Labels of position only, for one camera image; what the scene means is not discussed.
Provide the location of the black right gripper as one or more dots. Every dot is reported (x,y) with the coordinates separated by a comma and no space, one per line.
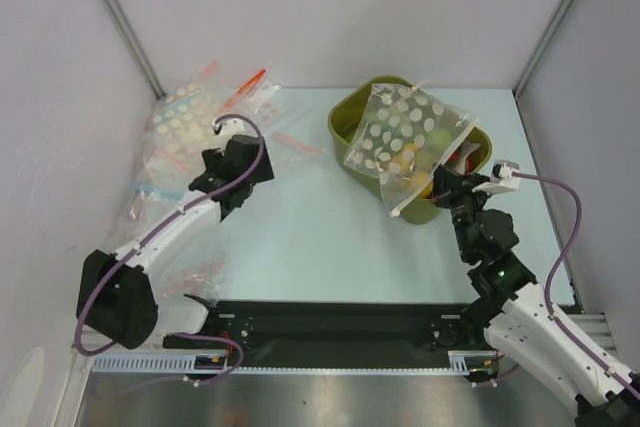
(447,186)

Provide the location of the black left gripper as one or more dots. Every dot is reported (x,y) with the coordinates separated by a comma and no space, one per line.
(263,172)

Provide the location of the clear white-dotted zip bag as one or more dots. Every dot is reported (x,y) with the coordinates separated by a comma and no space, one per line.
(405,142)

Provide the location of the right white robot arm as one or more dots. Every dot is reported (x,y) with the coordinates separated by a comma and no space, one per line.
(516,313)

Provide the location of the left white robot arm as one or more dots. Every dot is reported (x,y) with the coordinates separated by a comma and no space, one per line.
(120,292)

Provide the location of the pile of clear zip bags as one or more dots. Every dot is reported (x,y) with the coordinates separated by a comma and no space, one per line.
(179,128)

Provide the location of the grey toy fish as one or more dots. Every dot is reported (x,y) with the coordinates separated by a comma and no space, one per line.
(461,160)

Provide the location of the green toy apple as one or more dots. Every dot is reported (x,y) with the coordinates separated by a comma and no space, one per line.
(441,138)

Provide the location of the olive green plastic bin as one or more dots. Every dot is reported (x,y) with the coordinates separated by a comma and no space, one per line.
(345,117)

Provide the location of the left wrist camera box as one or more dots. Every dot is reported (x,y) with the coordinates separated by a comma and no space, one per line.
(222,127)

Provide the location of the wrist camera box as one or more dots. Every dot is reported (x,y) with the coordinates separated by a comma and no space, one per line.
(222,127)
(502,180)

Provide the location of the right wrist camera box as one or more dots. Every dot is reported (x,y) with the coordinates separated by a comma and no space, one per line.
(502,180)

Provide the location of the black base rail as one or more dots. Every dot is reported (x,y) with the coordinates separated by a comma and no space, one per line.
(333,335)

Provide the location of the white slotted cable duct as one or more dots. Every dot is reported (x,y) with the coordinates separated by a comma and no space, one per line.
(153,363)

